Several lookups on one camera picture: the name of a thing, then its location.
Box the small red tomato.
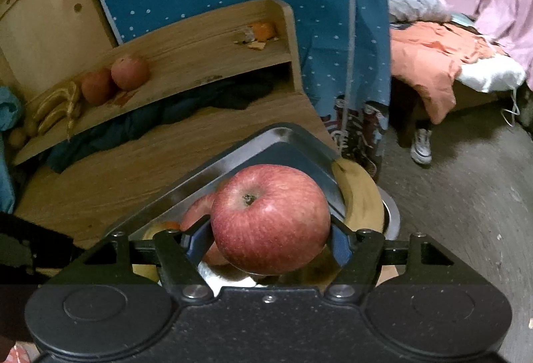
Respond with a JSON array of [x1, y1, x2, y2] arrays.
[[161, 221, 181, 230]]

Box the blue garment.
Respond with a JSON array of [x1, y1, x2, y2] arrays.
[[0, 86, 24, 213]]

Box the banana bunch on shelf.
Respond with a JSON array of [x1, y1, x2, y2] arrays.
[[33, 81, 82, 140]]

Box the bed with orange blanket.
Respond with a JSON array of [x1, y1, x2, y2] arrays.
[[390, 21, 526, 125]]

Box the red apple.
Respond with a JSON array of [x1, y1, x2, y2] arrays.
[[180, 192, 229, 266], [211, 165, 331, 275]]

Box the brown kiwi on shelf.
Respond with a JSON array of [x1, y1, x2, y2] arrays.
[[24, 116, 38, 138]]

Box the red apple shelf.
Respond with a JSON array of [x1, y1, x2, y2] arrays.
[[80, 67, 115, 106], [111, 55, 151, 92]]

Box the grey pillow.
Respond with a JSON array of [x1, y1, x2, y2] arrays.
[[387, 0, 452, 23]]

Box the brown kiwi shelf edge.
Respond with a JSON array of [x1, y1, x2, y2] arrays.
[[8, 128, 27, 150]]

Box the wooden desk shelf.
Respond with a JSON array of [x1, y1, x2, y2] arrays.
[[12, 0, 304, 167]]

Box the red apple shelf right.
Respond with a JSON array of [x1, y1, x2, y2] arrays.
[[111, 55, 151, 92]]

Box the wooden headboard panel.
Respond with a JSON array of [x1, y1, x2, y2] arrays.
[[1, 0, 117, 102]]

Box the yellow banana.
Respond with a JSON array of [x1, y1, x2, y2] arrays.
[[331, 157, 385, 232], [132, 220, 185, 285]]

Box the metal tray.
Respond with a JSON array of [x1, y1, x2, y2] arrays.
[[104, 122, 402, 289]]

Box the orange peel scraps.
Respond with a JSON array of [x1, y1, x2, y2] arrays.
[[232, 21, 279, 51]]

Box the white sneaker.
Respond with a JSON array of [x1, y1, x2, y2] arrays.
[[410, 129, 432, 167]]

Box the red apple shelf left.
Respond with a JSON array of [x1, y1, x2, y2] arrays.
[[80, 67, 115, 106]]

